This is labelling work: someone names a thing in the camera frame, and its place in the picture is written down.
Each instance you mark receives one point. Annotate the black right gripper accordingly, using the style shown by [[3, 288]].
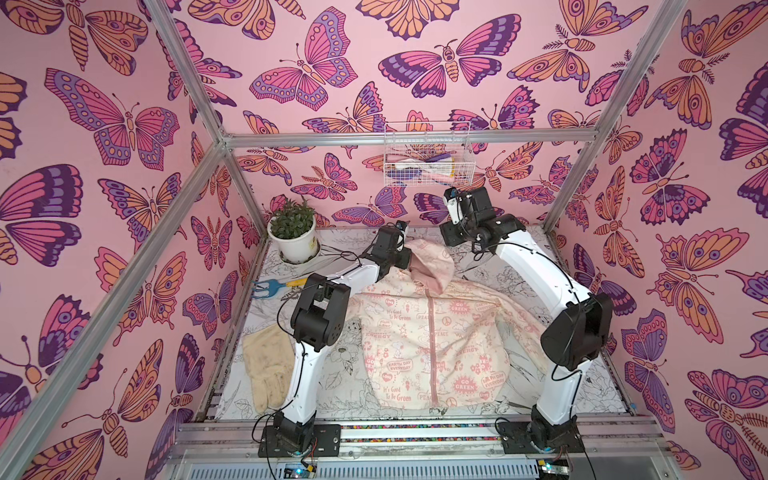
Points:
[[454, 231]]

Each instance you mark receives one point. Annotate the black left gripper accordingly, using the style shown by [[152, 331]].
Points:
[[405, 255]]

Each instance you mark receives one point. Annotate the pink printed hooded jacket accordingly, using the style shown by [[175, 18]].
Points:
[[446, 336]]

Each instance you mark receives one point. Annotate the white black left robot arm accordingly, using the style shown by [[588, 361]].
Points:
[[317, 323]]

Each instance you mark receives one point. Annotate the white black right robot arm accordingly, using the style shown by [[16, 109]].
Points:
[[580, 318]]

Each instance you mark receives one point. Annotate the potted green plant white pot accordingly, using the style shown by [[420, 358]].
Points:
[[293, 229]]

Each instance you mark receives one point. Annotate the blue yellow garden hand rake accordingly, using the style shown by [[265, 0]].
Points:
[[268, 288]]

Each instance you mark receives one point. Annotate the beige work glove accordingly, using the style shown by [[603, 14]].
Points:
[[269, 360]]

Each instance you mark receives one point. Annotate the white wire wall basket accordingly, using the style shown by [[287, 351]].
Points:
[[425, 158]]

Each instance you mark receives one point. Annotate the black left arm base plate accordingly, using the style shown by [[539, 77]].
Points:
[[322, 440]]

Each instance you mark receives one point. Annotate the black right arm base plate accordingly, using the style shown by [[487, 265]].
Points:
[[538, 438]]

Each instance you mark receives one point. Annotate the aluminium front rail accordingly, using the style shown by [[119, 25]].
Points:
[[602, 447]]

